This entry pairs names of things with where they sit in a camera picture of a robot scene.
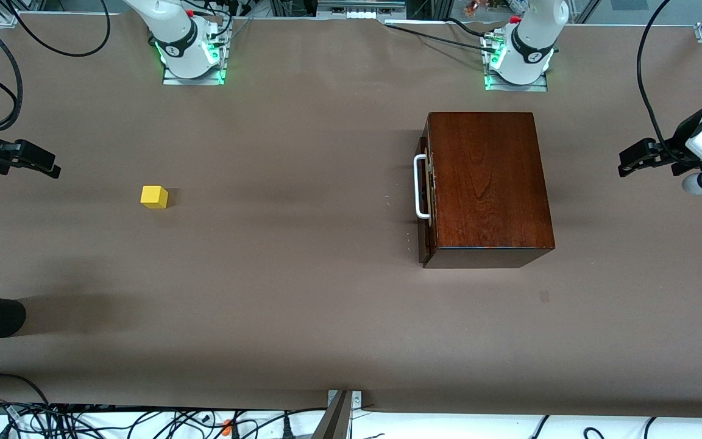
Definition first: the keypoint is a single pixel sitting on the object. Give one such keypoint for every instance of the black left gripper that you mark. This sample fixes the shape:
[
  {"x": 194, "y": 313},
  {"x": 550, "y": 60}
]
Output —
[{"x": 679, "y": 144}]

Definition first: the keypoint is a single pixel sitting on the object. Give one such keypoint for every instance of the yellow cube block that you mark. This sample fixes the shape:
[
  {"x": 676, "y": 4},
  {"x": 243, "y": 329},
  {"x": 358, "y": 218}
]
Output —
[{"x": 153, "y": 198}]

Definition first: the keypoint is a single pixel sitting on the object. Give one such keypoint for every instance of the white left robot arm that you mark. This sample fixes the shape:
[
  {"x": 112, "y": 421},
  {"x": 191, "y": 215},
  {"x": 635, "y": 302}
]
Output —
[{"x": 528, "y": 49}]

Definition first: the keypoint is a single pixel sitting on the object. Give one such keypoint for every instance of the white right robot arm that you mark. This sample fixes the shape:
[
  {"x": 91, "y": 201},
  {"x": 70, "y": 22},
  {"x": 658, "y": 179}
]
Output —
[{"x": 174, "y": 36}]

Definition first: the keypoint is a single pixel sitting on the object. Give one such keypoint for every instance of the dark wooden drawer cabinet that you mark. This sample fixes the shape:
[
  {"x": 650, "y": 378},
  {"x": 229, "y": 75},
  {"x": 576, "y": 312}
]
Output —
[{"x": 491, "y": 183}]

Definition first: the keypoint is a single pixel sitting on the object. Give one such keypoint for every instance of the brown table cover sheet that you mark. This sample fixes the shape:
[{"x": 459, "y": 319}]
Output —
[{"x": 265, "y": 305}]

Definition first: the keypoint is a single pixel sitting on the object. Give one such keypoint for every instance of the white connector strip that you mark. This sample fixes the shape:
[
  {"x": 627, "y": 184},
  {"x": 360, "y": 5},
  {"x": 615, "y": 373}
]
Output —
[{"x": 363, "y": 16}]

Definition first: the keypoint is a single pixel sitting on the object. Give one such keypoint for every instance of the orange connector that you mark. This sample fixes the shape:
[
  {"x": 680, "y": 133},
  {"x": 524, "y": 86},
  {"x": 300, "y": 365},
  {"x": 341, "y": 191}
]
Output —
[{"x": 227, "y": 427}]

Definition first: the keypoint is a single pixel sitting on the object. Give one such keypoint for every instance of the metal corner bracket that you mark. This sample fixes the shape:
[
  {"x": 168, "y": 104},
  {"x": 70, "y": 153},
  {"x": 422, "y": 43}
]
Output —
[{"x": 357, "y": 399}]

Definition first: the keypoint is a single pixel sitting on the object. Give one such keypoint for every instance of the aluminium frame strut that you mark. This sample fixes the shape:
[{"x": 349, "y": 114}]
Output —
[{"x": 334, "y": 421}]

